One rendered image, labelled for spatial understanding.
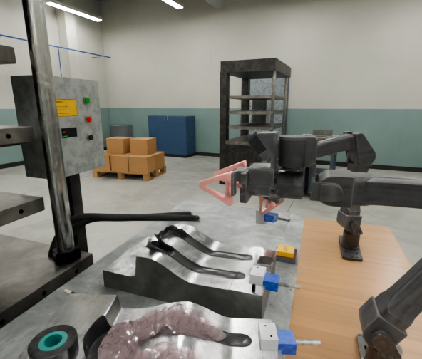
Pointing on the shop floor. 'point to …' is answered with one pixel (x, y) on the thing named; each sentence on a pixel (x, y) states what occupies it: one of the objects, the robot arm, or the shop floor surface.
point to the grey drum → (121, 130)
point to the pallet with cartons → (132, 158)
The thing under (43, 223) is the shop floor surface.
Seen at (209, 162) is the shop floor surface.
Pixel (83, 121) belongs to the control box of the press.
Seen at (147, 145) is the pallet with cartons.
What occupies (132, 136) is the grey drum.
